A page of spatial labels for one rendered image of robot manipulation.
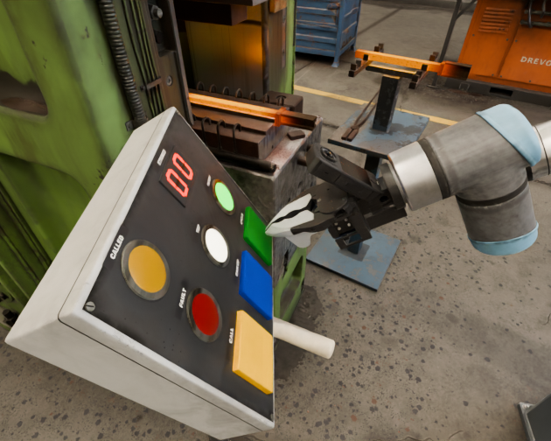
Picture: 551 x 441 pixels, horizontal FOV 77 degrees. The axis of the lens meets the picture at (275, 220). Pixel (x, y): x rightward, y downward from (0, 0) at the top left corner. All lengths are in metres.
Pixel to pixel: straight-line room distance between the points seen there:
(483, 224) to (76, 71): 0.64
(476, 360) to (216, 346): 1.49
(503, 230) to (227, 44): 0.97
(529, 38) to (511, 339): 3.02
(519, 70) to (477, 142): 3.82
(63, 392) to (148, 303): 1.41
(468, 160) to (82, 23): 0.57
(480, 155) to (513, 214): 0.11
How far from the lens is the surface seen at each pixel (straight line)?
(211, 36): 1.27
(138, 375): 0.35
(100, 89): 0.66
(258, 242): 0.54
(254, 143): 0.87
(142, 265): 0.33
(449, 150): 0.50
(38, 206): 1.12
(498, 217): 0.56
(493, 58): 4.30
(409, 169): 0.49
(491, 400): 1.72
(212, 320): 0.39
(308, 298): 1.72
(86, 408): 1.66
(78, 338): 0.31
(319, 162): 0.45
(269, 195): 0.89
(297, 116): 0.93
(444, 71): 1.40
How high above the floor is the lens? 1.41
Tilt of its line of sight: 42 degrees down
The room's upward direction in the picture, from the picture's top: straight up
